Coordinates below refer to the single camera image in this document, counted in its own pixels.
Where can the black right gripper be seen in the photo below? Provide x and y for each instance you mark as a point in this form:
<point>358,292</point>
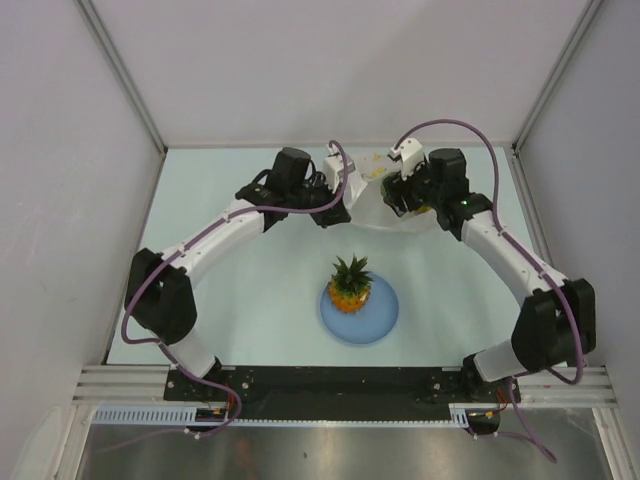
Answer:
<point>395,187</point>

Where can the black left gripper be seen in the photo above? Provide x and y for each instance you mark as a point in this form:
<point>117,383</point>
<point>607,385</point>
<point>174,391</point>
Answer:
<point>332,217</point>

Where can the white plastic bag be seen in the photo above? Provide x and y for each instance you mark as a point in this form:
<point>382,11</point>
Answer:
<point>370,211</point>

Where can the orange fake pineapple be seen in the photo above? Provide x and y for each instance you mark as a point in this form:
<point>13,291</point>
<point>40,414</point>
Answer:
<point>349,287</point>

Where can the blue plastic plate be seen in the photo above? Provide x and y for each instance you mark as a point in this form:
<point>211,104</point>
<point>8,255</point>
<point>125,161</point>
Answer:
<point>375,320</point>

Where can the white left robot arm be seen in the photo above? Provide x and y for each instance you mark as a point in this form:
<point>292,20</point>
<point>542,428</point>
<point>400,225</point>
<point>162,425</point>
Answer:
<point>160,294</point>

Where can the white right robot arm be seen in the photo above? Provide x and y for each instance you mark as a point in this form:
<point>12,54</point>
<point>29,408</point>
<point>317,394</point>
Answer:
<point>555,327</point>

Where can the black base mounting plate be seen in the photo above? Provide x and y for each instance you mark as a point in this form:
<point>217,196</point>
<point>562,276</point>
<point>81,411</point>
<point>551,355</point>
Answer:
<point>357,392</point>

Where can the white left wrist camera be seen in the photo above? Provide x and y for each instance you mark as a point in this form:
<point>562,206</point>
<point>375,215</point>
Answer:
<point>338,171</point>

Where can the white slotted cable duct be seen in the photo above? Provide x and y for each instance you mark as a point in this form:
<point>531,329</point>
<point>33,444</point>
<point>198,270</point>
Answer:
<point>204,417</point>

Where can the aluminium frame rail front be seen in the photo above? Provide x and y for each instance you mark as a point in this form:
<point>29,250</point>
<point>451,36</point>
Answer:
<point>121,385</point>

